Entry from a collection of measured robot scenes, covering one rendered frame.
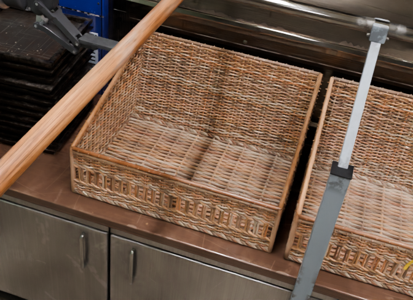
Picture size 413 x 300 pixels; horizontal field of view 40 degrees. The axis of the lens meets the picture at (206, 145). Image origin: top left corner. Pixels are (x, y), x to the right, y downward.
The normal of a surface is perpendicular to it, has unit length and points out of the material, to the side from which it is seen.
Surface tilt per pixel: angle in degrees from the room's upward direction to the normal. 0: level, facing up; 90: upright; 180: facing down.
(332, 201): 90
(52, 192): 0
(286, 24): 70
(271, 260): 0
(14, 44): 0
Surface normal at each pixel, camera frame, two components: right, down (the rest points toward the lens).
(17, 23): 0.11, -0.79
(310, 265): -0.30, 0.55
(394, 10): -0.25, 0.25
